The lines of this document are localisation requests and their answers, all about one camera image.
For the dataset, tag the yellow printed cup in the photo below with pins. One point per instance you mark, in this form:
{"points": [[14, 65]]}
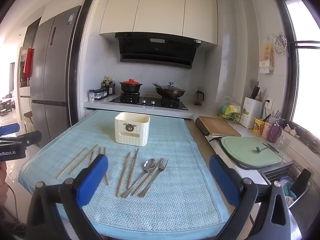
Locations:
{"points": [[258, 126]]}

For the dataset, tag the window with dark frame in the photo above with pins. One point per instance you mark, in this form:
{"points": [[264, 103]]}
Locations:
{"points": [[306, 80]]}

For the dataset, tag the clear drinking glass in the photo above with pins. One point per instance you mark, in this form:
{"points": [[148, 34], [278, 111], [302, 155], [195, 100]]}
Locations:
{"points": [[283, 143]]}

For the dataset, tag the cream ribbed utensil holder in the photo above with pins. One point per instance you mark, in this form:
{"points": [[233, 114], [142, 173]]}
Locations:
{"points": [[132, 132]]}

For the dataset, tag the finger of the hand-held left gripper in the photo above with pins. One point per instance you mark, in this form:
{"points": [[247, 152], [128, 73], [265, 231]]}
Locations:
{"points": [[8, 129], [27, 138]]}

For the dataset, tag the teal cloth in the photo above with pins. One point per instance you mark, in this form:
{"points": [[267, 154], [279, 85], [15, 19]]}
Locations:
{"points": [[291, 188]]}

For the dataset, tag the light blue woven mat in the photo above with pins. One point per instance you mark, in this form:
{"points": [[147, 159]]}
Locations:
{"points": [[175, 180]]}

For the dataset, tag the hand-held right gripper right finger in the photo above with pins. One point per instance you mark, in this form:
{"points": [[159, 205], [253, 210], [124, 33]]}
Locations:
{"points": [[222, 180]]}

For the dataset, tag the white wall socket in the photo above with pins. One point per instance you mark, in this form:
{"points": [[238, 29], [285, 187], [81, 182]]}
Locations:
{"points": [[269, 103]]}

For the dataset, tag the steel spoon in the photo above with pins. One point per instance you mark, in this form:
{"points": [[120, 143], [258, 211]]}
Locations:
{"points": [[149, 165]]}

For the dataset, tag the glass wok lid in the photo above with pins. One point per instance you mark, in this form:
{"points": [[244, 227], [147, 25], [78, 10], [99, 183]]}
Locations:
{"points": [[171, 87]]}

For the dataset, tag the stainless steel sink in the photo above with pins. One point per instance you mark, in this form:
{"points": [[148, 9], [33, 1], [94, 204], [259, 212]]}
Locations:
{"points": [[275, 173]]}

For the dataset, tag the yellow cap sauce bottle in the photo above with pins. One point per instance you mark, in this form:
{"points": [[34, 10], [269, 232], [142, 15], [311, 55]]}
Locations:
{"points": [[107, 83]]}

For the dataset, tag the green yellow plastic bag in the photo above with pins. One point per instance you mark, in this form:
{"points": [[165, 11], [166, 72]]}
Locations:
{"points": [[228, 110]]}

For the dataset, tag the hanging patterned paper bag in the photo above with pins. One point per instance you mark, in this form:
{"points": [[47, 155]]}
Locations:
{"points": [[266, 57]]}

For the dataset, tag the red pot lid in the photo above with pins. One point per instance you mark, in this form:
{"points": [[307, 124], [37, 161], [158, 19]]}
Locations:
{"points": [[130, 81]]}

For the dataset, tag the white knife block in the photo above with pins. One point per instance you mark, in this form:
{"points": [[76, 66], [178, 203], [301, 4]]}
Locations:
{"points": [[251, 112]]}

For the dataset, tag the black range hood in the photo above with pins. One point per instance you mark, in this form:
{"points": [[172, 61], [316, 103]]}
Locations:
{"points": [[155, 50]]}

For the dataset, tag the pink cup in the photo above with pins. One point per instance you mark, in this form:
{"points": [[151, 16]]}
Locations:
{"points": [[265, 130]]}

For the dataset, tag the clear condiment box set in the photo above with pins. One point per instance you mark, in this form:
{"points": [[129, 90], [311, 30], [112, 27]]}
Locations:
{"points": [[101, 94]]}

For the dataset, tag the tall display cabinet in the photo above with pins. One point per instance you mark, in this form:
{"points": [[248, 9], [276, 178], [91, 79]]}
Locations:
{"points": [[28, 37]]}

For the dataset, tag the dark sauce bottle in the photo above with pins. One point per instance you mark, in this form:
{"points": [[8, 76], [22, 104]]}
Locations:
{"points": [[112, 88]]}

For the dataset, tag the black curved pad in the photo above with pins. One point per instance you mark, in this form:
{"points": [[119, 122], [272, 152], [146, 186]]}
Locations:
{"points": [[201, 127]]}

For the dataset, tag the bunch of wooden chopsticks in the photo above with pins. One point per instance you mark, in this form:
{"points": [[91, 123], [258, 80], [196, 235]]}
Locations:
{"points": [[123, 175]]}

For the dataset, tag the garlic bulbs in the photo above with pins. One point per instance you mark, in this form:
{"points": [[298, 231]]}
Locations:
{"points": [[291, 130]]}

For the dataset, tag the white wall cabinet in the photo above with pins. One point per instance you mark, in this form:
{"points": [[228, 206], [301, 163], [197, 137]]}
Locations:
{"points": [[160, 10]]}

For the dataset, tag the grey steel refrigerator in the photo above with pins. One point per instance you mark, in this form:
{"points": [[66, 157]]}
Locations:
{"points": [[55, 80]]}

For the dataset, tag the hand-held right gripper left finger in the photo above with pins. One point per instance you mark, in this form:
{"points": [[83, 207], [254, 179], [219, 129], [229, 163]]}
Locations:
{"points": [[92, 180]]}

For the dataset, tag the black clay pot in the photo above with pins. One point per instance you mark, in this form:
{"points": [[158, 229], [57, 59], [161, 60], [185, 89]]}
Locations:
{"points": [[130, 88]]}

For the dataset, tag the black upright object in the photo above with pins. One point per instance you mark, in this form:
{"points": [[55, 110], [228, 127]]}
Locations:
{"points": [[302, 180]]}

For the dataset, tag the black glass gas stove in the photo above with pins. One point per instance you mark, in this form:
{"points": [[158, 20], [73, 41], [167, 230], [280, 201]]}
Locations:
{"points": [[150, 102]]}

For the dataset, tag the green cutting board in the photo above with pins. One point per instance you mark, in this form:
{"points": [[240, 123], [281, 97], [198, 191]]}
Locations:
{"points": [[245, 152]]}

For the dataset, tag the wooden cutting board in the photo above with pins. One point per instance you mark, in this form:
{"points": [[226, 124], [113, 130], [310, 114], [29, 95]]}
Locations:
{"points": [[220, 127]]}

